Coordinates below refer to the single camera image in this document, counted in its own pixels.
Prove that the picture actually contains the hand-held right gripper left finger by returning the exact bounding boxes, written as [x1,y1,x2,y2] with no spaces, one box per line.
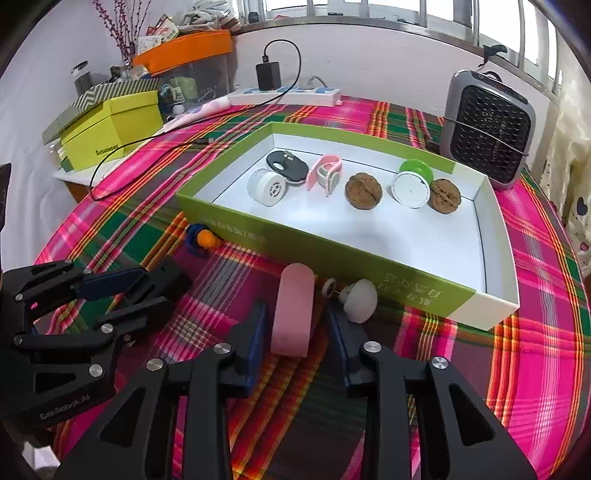
[53,299,269,480]

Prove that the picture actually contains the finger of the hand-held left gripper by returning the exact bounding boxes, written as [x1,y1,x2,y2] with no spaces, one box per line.
[14,261,194,376]
[0,260,147,324]

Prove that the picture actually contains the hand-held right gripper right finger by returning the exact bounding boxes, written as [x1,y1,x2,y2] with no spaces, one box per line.
[323,302,539,480]

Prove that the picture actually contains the white mushroom-shaped gadget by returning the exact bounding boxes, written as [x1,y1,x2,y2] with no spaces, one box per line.
[325,278,378,324]

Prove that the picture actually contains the pink oval case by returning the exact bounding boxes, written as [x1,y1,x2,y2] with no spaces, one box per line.
[270,263,317,357]

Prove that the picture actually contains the blue orange knitted toy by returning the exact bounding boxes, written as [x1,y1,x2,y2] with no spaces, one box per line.
[185,224,222,257]

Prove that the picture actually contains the green white cardboard box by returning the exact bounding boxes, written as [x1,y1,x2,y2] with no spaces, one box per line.
[175,121,520,332]

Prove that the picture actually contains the brown walnut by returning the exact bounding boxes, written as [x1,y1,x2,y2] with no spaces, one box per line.
[345,172,383,209]
[427,178,462,215]

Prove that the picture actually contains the pink white ear hook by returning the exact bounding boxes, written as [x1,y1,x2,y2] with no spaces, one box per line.
[306,154,343,197]

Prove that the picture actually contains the white side table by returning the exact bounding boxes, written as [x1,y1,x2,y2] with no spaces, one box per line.
[52,152,139,185]

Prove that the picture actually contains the yellow-green shoe box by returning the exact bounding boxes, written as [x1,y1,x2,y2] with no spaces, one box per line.
[60,91,164,171]

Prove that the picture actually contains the black white round gadget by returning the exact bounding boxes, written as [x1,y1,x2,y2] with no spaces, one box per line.
[247,150,309,208]

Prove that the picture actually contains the green white yo-yo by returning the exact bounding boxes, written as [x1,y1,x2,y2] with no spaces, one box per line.
[392,159,435,208]

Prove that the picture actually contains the grey chevron patterned box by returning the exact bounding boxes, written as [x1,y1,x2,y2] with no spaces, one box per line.
[42,78,160,144]

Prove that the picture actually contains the pink white tube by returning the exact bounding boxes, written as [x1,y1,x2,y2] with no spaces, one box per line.
[168,99,229,127]

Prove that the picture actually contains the pink green plaid blanket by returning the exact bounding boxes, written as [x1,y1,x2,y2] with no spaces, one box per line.
[34,95,591,480]

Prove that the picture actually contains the glass jar with dark lid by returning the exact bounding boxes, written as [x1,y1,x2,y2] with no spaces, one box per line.
[71,61,95,95]

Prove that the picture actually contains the clear container with orange lid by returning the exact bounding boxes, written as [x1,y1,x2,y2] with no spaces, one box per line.
[131,30,234,100]

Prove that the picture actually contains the white power strip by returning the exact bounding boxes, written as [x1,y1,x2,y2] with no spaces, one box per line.
[225,85,342,108]

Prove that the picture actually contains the colourful paper packets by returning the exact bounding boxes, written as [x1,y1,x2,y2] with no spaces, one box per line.
[136,14,178,54]

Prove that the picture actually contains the purple dried flower branches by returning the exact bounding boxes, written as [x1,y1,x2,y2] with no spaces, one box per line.
[92,0,153,61]

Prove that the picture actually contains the black charger adapter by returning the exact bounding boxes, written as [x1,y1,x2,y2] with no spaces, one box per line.
[256,61,281,92]

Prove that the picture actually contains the grey space heater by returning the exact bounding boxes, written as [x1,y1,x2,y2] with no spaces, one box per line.
[438,69,537,191]

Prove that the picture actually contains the white cloth gloves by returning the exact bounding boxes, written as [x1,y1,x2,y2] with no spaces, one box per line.
[178,10,241,33]

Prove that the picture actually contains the cream heart print curtain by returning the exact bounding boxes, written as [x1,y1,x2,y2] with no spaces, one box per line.
[538,69,591,278]

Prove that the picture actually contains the metal window grille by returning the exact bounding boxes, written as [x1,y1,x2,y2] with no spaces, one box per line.
[240,0,568,84]

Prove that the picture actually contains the black charging cable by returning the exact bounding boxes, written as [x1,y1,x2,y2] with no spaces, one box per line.
[90,39,303,202]

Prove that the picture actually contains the black handled tool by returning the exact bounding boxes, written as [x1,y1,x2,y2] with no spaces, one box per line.
[480,45,508,70]

